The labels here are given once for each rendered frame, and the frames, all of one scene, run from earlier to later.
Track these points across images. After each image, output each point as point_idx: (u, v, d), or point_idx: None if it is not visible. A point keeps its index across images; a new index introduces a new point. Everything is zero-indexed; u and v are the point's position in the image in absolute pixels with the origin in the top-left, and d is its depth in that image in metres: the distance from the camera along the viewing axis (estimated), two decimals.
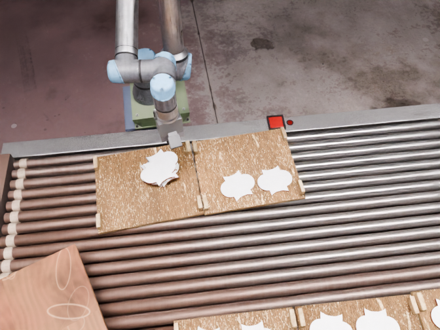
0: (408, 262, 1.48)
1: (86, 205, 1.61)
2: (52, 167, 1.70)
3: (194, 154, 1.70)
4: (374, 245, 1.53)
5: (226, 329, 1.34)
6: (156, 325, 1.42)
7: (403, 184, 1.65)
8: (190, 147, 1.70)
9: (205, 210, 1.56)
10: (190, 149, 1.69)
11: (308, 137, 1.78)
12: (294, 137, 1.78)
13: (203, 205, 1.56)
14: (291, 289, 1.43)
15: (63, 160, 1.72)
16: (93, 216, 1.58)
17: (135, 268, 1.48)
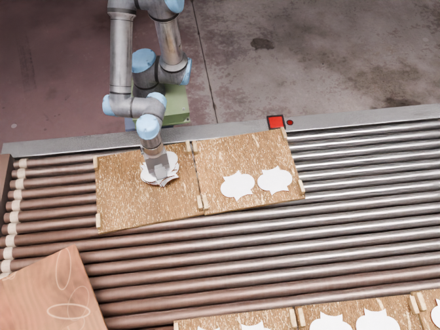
0: (408, 262, 1.48)
1: (86, 205, 1.61)
2: (52, 167, 1.70)
3: (194, 154, 1.70)
4: (374, 245, 1.53)
5: (226, 329, 1.34)
6: (156, 325, 1.42)
7: (403, 184, 1.65)
8: (190, 147, 1.70)
9: (205, 210, 1.56)
10: (190, 149, 1.69)
11: (308, 137, 1.78)
12: (294, 137, 1.78)
13: (203, 205, 1.56)
14: (291, 289, 1.43)
15: (63, 160, 1.72)
16: (93, 216, 1.58)
17: (135, 268, 1.48)
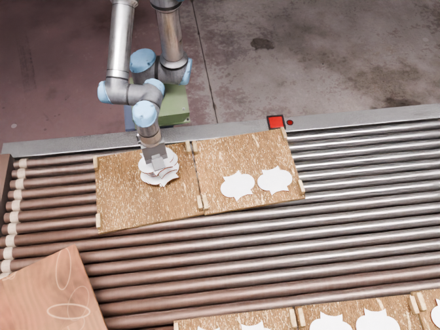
0: (408, 262, 1.48)
1: (86, 205, 1.61)
2: (52, 167, 1.70)
3: (194, 154, 1.70)
4: (374, 245, 1.53)
5: (226, 329, 1.34)
6: (156, 325, 1.42)
7: (403, 184, 1.65)
8: (190, 147, 1.70)
9: (205, 210, 1.56)
10: (190, 149, 1.69)
11: (308, 137, 1.78)
12: (294, 137, 1.78)
13: (203, 205, 1.56)
14: (291, 289, 1.43)
15: (63, 160, 1.72)
16: (93, 216, 1.58)
17: (135, 268, 1.48)
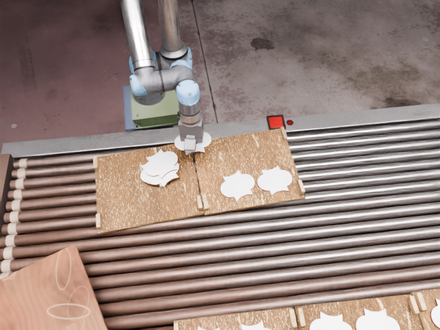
0: (408, 262, 1.48)
1: (86, 205, 1.61)
2: (52, 167, 1.70)
3: (194, 154, 1.70)
4: (374, 245, 1.53)
5: (226, 329, 1.34)
6: (156, 325, 1.42)
7: (403, 184, 1.65)
8: None
9: (205, 210, 1.56)
10: None
11: (308, 137, 1.78)
12: (294, 137, 1.78)
13: (203, 205, 1.56)
14: (291, 289, 1.43)
15: (63, 160, 1.72)
16: (93, 216, 1.58)
17: (135, 268, 1.48)
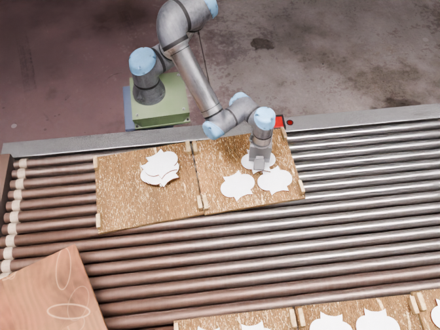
0: (408, 262, 1.48)
1: (86, 205, 1.61)
2: (52, 167, 1.70)
3: (194, 154, 1.70)
4: (374, 245, 1.53)
5: (226, 329, 1.34)
6: (156, 325, 1.42)
7: (403, 184, 1.65)
8: (190, 147, 1.70)
9: (205, 210, 1.56)
10: (190, 149, 1.69)
11: (308, 137, 1.78)
12: (294, 137, 1.78)
13: (203, 205, 1.56)
14: (291, 289, 1.43)
15: (63, 160, 1.72)
16: (93, 216, 1.58)
17: (135, 268, 1.48)
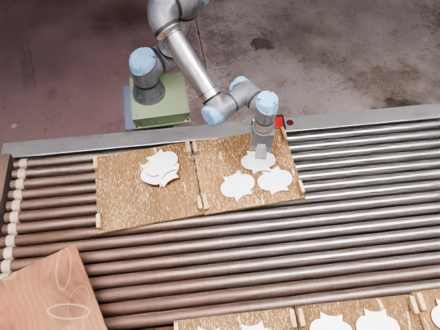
0: (408, 262, 1.48)
1: (86, 205, 1.61)
2: (52, 167, 1.70)
3: (194, 154, 1.70)
4: (374, 245, 1.53)
5: (226, 329, 1.34)
6: (156, 325, 1.42)
7: (403, 184, 1.65)
8: (190, 147, 1.70)
9: (205, 210, 1.56)
10: (190, 149, 1.69)
11: (308, 137, 1.78)
12: (294, 137, 1.78)
13: (203, 205, 1.56)
14: (291, 289, 1.43)
15: (63, 160, 1.72)
16: (93, 216, 1.58)
17: (135, 268, 1.48)
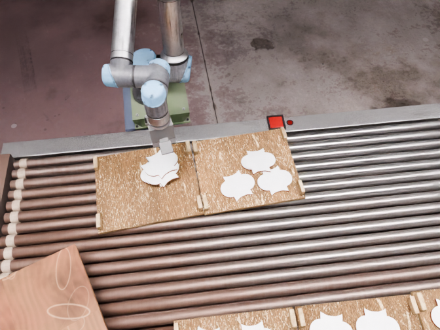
0: (408, 262, 1.48)
1: (86, 205, 1.61)
2: (52, 167, 1.70)
3: (194, 154, 1.70)
4: (374, 245, 1.53)
5: (226, 329, 1.34)
6: (156, 325, 1.42)
7: (403, 184, 1.65)
8: (190, 147, 1.70)
9: (205, 210, 1.56)
10: (190, 149, 1.69)
11: (308, 137, 1.78)
12: (294, 137, 1.78)
13: (203, 205, 1.56)
14: (291, 289, 1.43)
15: (63, 160, 1.72)
16: (93, 216, 1.58)
17: (135, 268, 1.48)
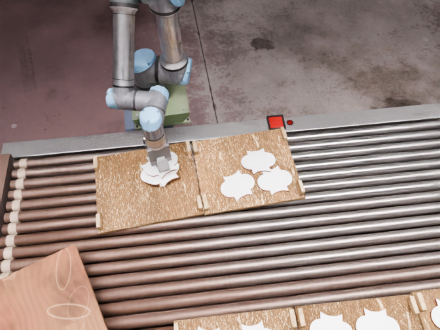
0: (408, 262, 1.48)
1: (86, 205, 1.61)
2: (52, 167, 1.70)
3: (194, 154, 1.70)
4: (374, 245, 1.53)
5: (226, 329, 1.34)
6: (156, 325, 1.42)
7: (403, 184, 1.65)
8: (190, 147, 1.70)
9: (205, 210, 1.56)
10: (190, 149, 1.69)
11: (308, 137, 1.78)
12: (294, 137, 1.78)
13: (203, 205, 1.56)
14: (291, 289, 1.43)
15: (63, 160, 1.72)
16: (93, 216, 1.58)
17: (135, 268, 1.48)
